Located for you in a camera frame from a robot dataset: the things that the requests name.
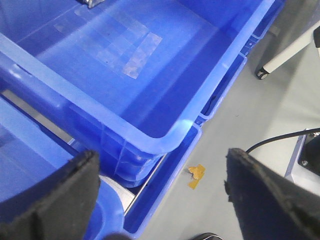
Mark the grey equipment base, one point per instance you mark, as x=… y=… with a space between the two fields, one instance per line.
x=304 y=165

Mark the large blue crate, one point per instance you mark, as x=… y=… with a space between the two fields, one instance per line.
x=28 y=155
x=126 y=78

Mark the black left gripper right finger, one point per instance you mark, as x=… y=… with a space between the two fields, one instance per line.
x=268 y=206

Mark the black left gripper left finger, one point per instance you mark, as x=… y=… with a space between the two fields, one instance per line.
x=56 y=208

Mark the large blue crate left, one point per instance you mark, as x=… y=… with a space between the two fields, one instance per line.
x=28 y=155

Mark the large blue crate right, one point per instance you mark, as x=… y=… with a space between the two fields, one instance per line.
x=126 y=78

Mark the lower blue crate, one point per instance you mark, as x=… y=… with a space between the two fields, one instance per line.
x=148 y=196

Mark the white caster leg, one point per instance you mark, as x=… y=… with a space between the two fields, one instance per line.
x=312 y=34

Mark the yellow tape scraps on floor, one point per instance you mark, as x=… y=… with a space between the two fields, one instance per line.
x=197 y=173

